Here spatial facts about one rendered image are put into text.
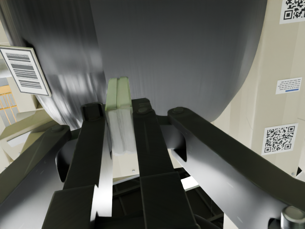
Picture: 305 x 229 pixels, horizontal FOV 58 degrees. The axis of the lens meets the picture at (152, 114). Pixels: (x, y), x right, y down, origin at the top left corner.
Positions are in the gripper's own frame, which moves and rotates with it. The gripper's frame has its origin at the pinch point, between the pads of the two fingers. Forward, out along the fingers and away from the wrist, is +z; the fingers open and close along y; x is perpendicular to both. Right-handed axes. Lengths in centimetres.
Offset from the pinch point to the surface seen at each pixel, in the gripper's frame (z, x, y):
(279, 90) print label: 31.5, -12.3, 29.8
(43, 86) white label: 12.2, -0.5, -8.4
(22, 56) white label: 11.2, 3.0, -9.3
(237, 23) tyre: 10.2, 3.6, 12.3
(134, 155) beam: 62, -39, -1
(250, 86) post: 34.1, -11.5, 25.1
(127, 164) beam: 62, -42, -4
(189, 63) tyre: 10.9, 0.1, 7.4
